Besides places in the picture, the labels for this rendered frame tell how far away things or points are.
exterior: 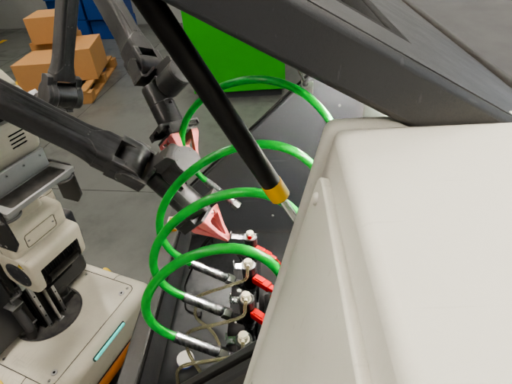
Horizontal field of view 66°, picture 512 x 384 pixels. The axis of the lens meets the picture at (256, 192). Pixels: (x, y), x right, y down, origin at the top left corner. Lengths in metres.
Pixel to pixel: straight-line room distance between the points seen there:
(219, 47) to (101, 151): 3.39
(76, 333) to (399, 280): 1.77
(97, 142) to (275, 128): 0.47
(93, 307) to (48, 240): 0.54
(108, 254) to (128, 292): 0.69
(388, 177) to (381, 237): 0.05
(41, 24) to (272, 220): 4.40
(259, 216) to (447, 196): 1.01
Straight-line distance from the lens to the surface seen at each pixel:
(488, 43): 0.64
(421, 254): 0.18
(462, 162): 0.25
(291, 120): 1.02
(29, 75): 4.95
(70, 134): 0.76
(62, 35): 1.29
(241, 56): 4.10
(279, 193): 0.35
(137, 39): 1.00
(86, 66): 4.98
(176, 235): 1.11
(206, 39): 4.08
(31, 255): 1.47
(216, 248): 0.52
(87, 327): 1.89
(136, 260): 2.47
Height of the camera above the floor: 1.67
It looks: 37 degrees down
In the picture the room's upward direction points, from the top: 5 degrees counter-clockwise
